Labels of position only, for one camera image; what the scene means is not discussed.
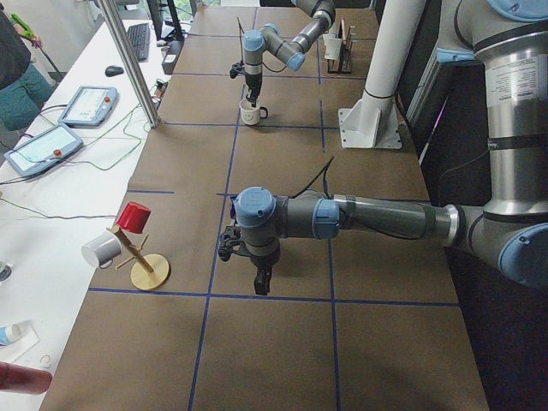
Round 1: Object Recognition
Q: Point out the black camera cable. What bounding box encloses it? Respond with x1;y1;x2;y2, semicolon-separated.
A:
235;16;292;74

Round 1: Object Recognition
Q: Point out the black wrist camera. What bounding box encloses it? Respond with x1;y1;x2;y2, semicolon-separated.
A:
217;225;245;262
229;62;245;80

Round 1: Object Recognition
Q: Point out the far teach pendant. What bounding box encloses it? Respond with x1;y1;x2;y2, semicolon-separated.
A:
58;86;118;128

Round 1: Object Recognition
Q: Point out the aluminium frame post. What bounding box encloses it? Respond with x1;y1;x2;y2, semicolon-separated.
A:
97;0;159;128

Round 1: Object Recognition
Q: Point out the black box with label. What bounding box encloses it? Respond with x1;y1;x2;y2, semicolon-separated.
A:
162;54;178;75

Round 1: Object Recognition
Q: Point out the wooden mug tree stand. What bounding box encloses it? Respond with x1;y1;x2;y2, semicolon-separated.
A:
110;225;170;291

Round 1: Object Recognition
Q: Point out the white smiley mug black handle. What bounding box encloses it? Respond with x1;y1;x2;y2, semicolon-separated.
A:
239;98;269;126

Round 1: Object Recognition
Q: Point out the red cylinder bottle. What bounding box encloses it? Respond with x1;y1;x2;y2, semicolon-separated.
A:
1;362;52;395

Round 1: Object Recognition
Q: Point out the grey white cup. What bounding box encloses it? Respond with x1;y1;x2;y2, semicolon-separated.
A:
81;231;122;268

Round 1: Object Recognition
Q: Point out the white ribbed mug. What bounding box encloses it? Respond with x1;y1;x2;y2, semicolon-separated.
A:
323;33;343;61

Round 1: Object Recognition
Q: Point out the red cup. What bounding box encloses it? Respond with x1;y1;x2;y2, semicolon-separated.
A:
116;201;152;234

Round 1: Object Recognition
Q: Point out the teach pendant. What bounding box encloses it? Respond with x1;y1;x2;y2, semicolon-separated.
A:
58;86;118;128
3;124;83;177

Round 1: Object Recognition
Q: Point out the white blue tube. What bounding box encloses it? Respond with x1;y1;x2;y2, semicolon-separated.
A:
0;324;21;347

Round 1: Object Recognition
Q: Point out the black computer mouse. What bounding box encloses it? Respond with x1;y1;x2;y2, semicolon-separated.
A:
104;65;124;77

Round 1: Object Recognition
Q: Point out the near teach pendant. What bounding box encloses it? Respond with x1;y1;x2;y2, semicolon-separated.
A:
3;124;83;177

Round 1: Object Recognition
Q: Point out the black keyboard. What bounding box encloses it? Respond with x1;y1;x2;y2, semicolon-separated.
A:
127;23;150;62

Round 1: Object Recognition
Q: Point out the black wire mug rack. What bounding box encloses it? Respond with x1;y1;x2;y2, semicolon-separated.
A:
323;18;354;74

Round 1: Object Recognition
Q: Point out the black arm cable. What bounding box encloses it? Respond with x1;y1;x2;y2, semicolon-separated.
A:
295;156;336;200

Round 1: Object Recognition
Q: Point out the white pedestal column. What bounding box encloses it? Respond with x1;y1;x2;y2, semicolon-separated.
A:
338;0;426;150

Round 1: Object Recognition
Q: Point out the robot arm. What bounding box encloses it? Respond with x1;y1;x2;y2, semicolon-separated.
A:
242;0;336;108
217;1;547;295

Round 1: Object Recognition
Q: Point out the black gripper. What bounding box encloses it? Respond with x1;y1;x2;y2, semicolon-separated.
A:
244;72;261;107
242;239;281;295

